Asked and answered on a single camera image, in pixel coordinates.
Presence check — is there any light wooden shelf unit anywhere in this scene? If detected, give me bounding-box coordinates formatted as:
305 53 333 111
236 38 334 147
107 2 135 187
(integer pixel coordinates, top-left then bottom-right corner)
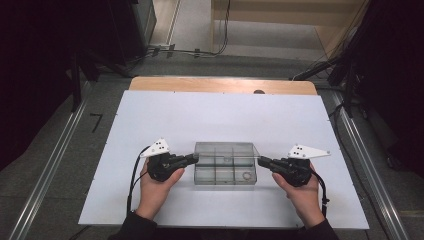
210 0 368 58

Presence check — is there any left hand-held gripper cable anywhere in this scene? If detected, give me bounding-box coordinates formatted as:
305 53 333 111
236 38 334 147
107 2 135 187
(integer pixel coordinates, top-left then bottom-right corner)
126 145 152 215

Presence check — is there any person's right hand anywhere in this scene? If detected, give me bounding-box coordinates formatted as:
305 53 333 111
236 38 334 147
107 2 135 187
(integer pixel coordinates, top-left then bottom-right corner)
271 162 326 230

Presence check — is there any white table board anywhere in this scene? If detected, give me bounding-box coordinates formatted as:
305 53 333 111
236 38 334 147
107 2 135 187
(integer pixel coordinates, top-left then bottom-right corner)
78 89 370 231

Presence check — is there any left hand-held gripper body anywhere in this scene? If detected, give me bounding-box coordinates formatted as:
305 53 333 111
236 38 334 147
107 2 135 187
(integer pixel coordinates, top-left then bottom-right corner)
139 137 186 183

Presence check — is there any black metal stand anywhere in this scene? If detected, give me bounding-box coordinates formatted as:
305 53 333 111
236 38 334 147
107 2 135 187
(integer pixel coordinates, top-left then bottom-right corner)
68 46 132 113
291 54 368 118

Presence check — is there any clear plastic compartment box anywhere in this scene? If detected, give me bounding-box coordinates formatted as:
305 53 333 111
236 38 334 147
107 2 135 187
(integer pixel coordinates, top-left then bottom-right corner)
193 141 261 186

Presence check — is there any dark grey cabinet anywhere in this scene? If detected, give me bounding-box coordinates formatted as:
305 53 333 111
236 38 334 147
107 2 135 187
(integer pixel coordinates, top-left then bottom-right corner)
106 0 158 66

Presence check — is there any person's left hand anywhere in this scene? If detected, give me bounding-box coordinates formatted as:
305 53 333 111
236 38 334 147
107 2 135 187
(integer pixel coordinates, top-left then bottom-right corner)
134 157 186 221

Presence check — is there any person's dark clothing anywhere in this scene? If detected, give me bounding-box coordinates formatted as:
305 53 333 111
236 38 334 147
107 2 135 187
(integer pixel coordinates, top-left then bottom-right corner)
153 227 304 240

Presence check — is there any hand-held gripper cable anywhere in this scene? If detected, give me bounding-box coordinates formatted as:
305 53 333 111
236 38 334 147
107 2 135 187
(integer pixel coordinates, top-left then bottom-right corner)
126 145 152 215
309 169 331 220

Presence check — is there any black floor cable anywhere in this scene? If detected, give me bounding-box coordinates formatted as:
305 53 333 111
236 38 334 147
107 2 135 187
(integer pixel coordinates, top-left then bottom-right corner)
126 0 232 73

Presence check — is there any metal floor rail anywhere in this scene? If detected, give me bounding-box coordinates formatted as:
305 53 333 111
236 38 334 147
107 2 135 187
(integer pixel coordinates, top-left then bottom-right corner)
8 83 90 240
331 91 412 240

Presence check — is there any right hand-held gripper cable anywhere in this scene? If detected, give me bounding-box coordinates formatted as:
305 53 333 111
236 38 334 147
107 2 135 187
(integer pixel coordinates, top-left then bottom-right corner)
309 169 331 220

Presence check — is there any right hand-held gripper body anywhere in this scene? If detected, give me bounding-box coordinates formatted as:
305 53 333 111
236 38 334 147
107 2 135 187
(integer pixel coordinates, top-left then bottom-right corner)
272 143 332 188

